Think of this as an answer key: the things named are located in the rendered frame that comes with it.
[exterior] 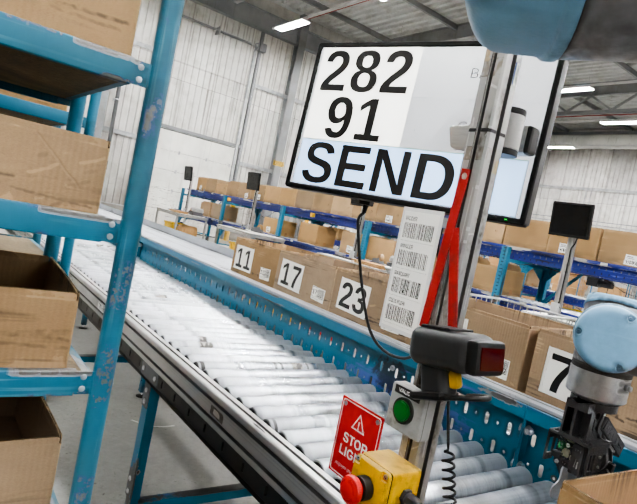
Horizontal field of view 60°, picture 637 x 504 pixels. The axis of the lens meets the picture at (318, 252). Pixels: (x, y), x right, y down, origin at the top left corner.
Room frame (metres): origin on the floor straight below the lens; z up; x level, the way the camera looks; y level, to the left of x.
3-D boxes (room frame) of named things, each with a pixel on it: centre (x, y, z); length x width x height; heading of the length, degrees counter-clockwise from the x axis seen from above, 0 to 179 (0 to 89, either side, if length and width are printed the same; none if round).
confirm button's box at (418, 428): (0.79, -0.18, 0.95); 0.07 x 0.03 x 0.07; 37
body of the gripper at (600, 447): (0.88, -0.48, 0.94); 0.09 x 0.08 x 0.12; 127
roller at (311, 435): (1.27, -0.20, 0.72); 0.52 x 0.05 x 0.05; 127
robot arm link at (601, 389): (0.88, -0.49, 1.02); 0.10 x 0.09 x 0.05; 37
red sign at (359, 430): (0.85, -0.14, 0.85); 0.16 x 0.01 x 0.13; 37
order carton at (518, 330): (1.57, -0.54, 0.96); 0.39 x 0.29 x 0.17; 36
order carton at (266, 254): (2.51, 0.15, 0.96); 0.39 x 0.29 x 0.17; 37
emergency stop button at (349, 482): (0.75, -0.12, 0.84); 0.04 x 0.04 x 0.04; 37
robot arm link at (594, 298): (0.88, -0.49, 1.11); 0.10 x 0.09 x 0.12; 151
